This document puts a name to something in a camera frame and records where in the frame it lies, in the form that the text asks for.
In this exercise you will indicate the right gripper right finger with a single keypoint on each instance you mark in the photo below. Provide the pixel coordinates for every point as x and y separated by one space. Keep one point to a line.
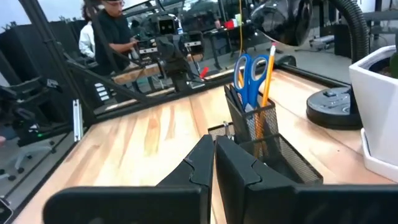
239 183

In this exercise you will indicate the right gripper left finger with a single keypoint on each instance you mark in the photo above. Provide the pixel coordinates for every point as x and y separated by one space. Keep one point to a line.
189 183

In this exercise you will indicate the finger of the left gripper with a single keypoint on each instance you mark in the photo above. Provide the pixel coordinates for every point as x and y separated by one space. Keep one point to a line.
166 56
180 60

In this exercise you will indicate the orange pencil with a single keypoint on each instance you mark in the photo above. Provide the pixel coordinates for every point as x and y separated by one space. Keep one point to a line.
268 77

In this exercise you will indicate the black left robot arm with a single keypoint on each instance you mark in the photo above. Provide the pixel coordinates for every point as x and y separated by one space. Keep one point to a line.
183 82

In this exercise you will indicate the black mesh desk organizer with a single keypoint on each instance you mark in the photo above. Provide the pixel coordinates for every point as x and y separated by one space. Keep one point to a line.
280 161

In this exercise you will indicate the person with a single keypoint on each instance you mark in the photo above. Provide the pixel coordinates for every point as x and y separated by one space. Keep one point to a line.
115 34
87 40

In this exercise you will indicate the black gooseneck desk lamp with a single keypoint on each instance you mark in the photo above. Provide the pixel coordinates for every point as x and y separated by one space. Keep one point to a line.
332 109

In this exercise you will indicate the green cactus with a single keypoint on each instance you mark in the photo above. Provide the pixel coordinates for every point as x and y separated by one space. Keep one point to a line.
395 65

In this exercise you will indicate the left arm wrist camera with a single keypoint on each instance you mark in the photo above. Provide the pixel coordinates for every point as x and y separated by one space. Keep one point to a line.
167 25

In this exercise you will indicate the silver aluminium bracket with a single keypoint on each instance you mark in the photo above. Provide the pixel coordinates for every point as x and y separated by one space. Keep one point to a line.
77 121

